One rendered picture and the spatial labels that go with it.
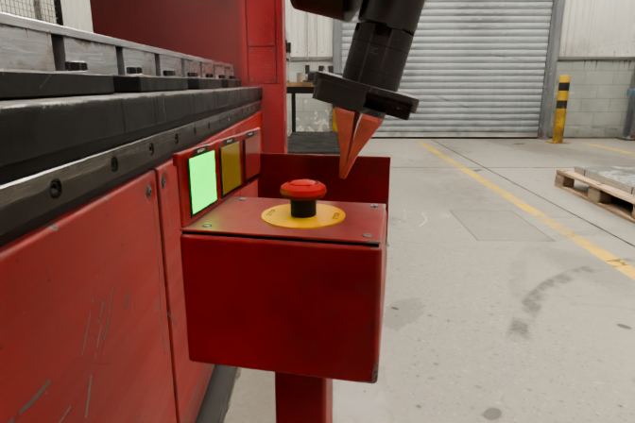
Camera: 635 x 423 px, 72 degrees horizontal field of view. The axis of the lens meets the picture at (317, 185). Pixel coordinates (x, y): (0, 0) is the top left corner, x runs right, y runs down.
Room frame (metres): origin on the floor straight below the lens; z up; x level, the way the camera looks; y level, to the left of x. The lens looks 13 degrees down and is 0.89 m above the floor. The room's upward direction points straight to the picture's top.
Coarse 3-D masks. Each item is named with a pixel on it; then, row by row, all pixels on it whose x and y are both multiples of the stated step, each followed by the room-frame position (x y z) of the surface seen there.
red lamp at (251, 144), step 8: (256, 136) 0.50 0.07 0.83; (248, 144) 0.47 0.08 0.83; (256, 144) 0.50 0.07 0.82; (248, 152) 0.47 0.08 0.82; (256, 152) 0.50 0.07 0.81; (248, 160) 0.47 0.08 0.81; (256, 160) 0.49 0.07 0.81; (248, 168) 0.47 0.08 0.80; (256, 168) 0.49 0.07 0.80; (248, 176) 0.46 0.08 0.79
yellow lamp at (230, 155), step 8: (232, 144) 0.43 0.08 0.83; (224, 152) 0.40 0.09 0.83; (232, 152) 0.43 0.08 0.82; (224, 160) 0.40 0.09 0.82; (232, 160) 0.42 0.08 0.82; (224, 168) 0.40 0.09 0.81; (232, 168) 0.42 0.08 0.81; (224, 176) 0.40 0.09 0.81; (232, 176) 0.42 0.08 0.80; (240, 176) 0.44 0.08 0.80; (224, 184) 0.40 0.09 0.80; (232, 184) 0.42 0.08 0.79; (240, 184) 0.44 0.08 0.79; (224, 192) 0.40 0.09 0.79
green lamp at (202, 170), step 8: (208, 152) 0.37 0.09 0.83; (192, 160) 0.34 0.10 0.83; (200, 160) 0.36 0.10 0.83; (208, 160) 0.37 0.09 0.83; (192, 168) 0.34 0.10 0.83; (200, 168) 0.35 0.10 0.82; (208, 168) 0.37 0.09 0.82; (192, 176) 0.34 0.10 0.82; (200, 176) 0.35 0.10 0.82; (208, 176) 0.37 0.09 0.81; (192, 184) 0.34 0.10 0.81; (200, 184) 0.35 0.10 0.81; (208, 184) 0.37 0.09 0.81; (192, 192) 0.34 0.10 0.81; (200, 192) 0.35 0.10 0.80; (208, 192) 0.37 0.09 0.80; (192, 200) 0.34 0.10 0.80; (200, 200) 0.35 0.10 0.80; (208, 200) 0.36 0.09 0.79; (200, 208) 0.35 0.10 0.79
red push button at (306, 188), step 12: (300, 180) 0.36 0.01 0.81; (312, 180) 0.37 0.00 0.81; (288, 192) 0.34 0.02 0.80; (300, 192) 0.34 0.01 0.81; (312, 192) 0.34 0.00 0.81; (324, 192) 0.35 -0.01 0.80; (300, 204) 0.35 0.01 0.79; (312, 204) 0.35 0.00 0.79; (300, 216) 0.35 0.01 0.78; (312, 216) 0.35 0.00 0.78
